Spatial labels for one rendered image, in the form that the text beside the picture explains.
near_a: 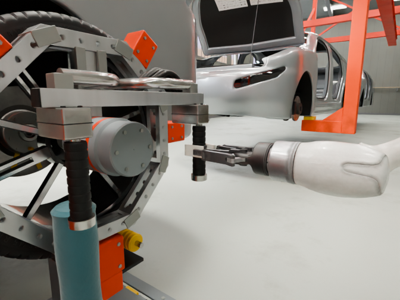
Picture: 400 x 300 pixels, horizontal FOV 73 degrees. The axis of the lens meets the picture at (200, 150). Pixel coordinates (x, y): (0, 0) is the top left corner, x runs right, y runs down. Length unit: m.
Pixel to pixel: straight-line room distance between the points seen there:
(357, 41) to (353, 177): 3.62
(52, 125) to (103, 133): 0.17
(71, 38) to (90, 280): 0.54
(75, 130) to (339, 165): 0.45
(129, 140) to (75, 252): 0.26
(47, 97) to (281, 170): 0.44
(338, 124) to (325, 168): 3.54
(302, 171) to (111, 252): 0.57
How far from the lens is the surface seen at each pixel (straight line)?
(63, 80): 0.50
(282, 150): 0.58
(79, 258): 0.65
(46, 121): 0.51
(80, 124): 0.47
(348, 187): 0.55
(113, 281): 0.91
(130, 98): 0.57
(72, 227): 0.51
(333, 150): 0.55
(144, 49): 0.87
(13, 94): 1.15
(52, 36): 0.71
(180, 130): 0.97
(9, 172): 0.79
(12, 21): 0.78
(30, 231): 0.73
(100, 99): 0.53
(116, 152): 0.61
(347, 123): 4.06
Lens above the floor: 0.96
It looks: 10 degrees down
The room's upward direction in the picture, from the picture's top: straight up
